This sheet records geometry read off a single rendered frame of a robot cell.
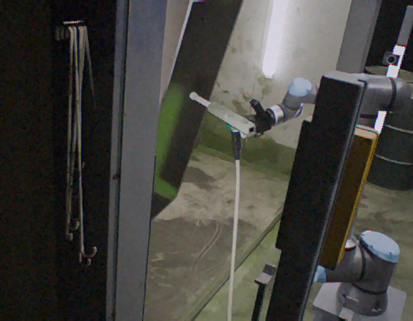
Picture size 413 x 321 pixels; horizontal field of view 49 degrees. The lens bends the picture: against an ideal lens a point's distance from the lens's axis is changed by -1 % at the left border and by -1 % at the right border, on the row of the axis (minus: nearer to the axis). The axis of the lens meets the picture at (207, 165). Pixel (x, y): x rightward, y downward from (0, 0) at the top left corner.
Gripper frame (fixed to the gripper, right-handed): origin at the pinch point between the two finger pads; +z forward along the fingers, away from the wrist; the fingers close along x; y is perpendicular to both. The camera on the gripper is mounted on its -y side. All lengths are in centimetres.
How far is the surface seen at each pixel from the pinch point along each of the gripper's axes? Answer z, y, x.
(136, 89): 63, -53, -55
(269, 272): 48, -11, -84
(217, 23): -22, -32, 41
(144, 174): 63, -29, -52
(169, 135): 3, 27, 58
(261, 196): -85, 128, 91
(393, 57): -115, -1, 8
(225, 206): -49, 120, 88
